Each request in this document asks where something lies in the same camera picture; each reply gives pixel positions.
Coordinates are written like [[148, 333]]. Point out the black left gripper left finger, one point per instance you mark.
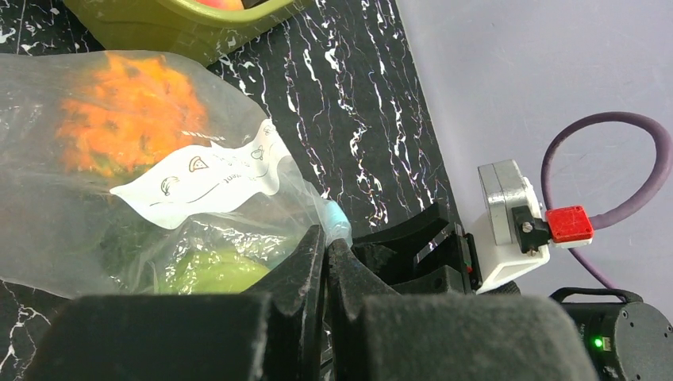
[[272, 331]]

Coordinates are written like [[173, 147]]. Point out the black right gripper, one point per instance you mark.
[[452, 266]]

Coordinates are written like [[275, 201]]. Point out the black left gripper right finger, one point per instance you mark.
[[379, 334]]

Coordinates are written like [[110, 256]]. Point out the green toy cabbage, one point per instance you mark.
[[211, 272]]

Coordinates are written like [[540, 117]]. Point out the clear zip top bag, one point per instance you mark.
[[72, 233]]

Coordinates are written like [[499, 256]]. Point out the toy pineapple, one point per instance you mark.
[[135, 112]]

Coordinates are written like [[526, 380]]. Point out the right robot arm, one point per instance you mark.
[[626, 338]]

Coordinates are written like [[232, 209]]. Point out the toy peach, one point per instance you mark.
[[229, 5]]

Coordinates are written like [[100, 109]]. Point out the olive green plastic bin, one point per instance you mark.
[[188, 28]]

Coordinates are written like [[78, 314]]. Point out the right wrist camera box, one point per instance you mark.
[[498, 251]]

